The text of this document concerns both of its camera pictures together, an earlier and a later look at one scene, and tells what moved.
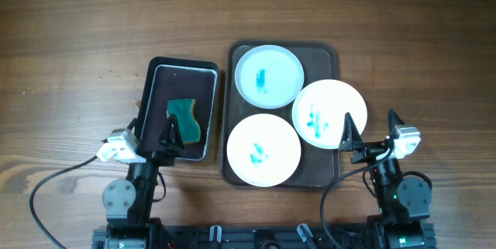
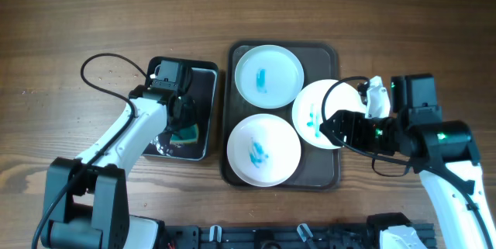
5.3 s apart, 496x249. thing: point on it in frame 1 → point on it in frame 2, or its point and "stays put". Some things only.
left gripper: x=172 y=149 → x=189 y=105
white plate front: x=263 y=150 stays put
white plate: x=319 y=112 stays put
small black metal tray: x=170 y=79 stays put
